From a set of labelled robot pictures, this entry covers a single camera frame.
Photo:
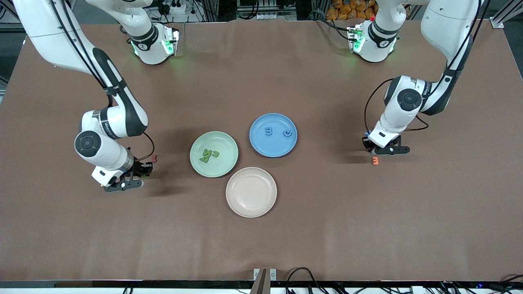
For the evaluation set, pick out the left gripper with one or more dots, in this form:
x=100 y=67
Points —
x=366 y=143

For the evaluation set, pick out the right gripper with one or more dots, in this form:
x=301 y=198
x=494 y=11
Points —
x=140 y=169

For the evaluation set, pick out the green foam letter D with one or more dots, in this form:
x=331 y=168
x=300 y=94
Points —
x=203 y=159

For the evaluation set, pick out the blue foam letter G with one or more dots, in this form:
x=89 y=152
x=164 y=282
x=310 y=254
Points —
x=288 y=133

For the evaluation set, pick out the blue foam letter E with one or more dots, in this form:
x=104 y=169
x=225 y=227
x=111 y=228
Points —
x=268 y=131

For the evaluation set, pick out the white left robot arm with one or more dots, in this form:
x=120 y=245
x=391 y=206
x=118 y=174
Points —
x=410 y=99

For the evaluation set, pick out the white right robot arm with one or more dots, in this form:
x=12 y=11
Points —
x=88 y=143

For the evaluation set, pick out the green plate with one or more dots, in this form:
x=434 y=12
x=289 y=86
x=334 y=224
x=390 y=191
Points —
x=222 y=167

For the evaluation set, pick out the blue plate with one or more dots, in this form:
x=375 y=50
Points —
x=278 y=145

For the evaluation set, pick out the pale pink plate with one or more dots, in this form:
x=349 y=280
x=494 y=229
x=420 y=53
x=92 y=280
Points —
x=251 y=192

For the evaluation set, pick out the pile of orange objects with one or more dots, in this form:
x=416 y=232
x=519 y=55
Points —
x=347 y=8

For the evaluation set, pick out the brown table cover mat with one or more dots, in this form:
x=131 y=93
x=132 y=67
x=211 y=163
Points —
x=261 y=245

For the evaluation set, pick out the long white power strip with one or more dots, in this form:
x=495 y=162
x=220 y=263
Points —
x=269 y=16

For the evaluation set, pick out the white power strip with plugs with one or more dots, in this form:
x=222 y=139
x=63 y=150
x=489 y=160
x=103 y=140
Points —
x=175 y=8

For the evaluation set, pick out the silver metal bracket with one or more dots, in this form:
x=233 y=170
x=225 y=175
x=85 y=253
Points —
x=273 y=274

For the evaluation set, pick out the brown wedge post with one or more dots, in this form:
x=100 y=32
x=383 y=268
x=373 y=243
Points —
x=260 y=283

